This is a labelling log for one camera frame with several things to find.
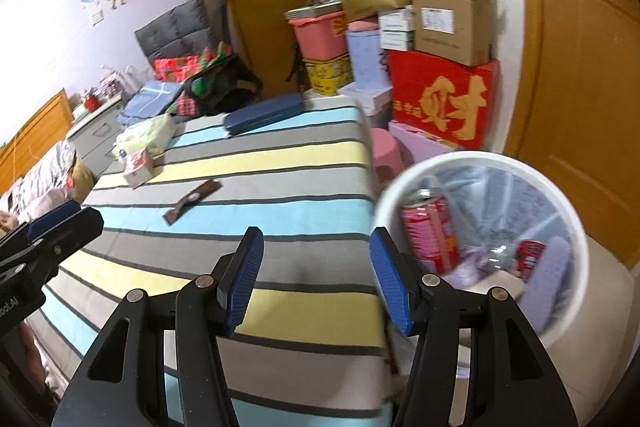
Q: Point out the navy blue pencil case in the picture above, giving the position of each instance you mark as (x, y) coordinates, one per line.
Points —
(263, 113)

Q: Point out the brown flat wrapper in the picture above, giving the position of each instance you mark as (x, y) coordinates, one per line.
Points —
(193, 198)

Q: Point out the white trash bin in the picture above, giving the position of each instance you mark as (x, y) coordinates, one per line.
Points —
(504, 214)

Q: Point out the purple foam net sleeve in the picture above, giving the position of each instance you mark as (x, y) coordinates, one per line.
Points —
(543, 286)

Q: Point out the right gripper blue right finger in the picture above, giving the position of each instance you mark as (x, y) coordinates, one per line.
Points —
(398, 282)

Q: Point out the wooden door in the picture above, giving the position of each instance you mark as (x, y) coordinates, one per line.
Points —
(576, 115)

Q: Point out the grey drawer cabinet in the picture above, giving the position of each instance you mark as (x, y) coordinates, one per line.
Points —
(94, 135)

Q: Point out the striped table cloth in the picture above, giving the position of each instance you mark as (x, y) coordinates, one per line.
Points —
(311, 350)

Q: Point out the red gift box gold character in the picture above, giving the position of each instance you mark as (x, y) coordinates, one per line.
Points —
(443, 98)

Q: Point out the red patterned blanket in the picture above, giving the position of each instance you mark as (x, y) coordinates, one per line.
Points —
(179, 69)

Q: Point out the floral bedding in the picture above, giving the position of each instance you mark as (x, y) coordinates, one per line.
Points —
(59, 176)

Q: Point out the pink plastic storage bin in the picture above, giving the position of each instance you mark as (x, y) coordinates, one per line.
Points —
(321, 38)

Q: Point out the pink plastic stool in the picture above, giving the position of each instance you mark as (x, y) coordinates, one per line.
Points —
(390, 157)

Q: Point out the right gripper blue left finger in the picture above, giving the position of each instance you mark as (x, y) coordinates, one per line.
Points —
(238, 280)

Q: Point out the black bag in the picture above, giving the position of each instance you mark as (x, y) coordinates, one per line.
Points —
(223, 86)

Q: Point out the small red white box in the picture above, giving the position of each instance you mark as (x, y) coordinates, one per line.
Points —
(139, 168)

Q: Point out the dark grey padded headboard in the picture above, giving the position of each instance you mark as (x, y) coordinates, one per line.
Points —
(185, 30)

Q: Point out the yellow-green tissue pack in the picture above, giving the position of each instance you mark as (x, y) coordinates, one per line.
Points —
(154, 134)

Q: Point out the brown cardboard box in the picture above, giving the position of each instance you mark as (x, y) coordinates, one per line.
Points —
(461, 31)

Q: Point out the lavender plastic container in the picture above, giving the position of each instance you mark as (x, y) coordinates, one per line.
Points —
(368, 59)

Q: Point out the blue folded cloth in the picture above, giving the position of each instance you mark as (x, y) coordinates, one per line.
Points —
(150, 101)

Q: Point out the white stacked boxes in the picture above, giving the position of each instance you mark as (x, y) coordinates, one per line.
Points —
(397, 29)

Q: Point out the yellow patterned box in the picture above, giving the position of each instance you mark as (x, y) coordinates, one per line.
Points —
(327, 77)

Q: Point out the red drink can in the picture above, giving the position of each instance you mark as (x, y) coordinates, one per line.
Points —
(426, 217)

